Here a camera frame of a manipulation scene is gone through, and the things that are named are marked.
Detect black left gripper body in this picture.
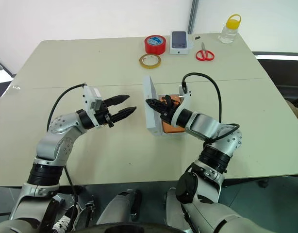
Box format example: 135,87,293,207
94,98,116,129

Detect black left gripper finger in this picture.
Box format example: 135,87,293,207
112,106,137,123
107,94,131,108

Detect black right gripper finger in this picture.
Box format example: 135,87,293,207
145,98,169,114
164,94,176,110

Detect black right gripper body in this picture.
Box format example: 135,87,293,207
160,102,182,125

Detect orange smartphone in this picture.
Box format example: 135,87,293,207
158,95,185,134

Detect white phone box lid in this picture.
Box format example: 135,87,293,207
142,75,163,136

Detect white phone box base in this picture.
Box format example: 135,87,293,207
149,93,187,137

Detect boxed phone white package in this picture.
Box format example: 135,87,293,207
169,30,190,55

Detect clear yellowish tape roll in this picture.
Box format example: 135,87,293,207
139,53,162,70

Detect red tape roll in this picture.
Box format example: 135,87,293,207
144,34,167,55

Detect grey pillar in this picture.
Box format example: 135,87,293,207
187,0,200,34

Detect clear jar with yellow lid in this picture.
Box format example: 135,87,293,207
218,14,242,45

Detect silver left robot leg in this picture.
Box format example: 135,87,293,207
96,188,143,226

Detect silver robot leg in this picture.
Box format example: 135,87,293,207
165,187,188,226
96,188,143,226

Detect silver right robot leg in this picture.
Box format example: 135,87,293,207
165,187,188,226

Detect black and white sneaker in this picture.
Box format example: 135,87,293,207
52,214,76,232

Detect brown trouser leg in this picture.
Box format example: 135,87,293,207
285,99,298,127

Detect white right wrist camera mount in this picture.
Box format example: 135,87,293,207
171,84,192,129

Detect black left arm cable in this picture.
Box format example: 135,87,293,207
46,83,88,220

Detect red handled scissors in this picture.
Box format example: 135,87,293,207
195,41,215,62

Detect grey window frame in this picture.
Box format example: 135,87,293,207
0,56,16,79

